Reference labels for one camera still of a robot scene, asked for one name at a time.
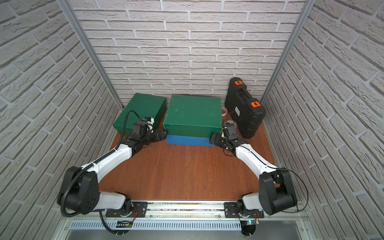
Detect green shoebox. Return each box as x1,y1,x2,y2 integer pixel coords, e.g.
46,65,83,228
113,93,167,136
164,95,222,138

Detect right aluminium corner post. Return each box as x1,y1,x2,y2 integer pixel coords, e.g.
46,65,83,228
261,0,316,105

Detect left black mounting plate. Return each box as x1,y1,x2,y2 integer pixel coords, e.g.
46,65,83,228
106,201,148,218

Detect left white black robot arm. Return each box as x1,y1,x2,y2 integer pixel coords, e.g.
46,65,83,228
57,129,168,218

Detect blue shoebox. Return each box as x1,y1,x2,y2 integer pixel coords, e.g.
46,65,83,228
166,135,214,147

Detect aluminium corner post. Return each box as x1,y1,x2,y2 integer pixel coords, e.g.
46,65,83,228
261,0,316,105
57,0,124,111

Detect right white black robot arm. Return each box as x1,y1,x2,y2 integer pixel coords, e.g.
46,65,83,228
210,133,298,216

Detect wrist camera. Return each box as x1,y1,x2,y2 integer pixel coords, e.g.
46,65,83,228
133,117,155,136
223,124,239,141

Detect far tape roll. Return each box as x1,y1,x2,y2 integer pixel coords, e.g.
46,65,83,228
222,107,228,117

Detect near clear tape roll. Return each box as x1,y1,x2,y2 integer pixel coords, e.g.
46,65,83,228
224,119,238,128

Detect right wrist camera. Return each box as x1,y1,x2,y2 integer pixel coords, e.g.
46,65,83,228
223,124,239,141

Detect black tool case orange latches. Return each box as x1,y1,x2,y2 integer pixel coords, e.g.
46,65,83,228
225,77,267,139

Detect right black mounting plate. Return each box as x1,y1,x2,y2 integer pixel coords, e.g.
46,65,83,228
224,202,265,219

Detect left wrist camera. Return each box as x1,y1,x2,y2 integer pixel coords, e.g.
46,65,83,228
133,117,155,136

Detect black mounting plate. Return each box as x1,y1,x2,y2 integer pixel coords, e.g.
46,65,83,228
224,202,265,219
106,201,148,218

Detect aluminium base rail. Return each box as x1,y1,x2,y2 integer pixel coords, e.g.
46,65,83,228
65,200,309,231

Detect left aluminium corner post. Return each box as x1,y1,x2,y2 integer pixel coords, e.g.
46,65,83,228
57,0,124,111

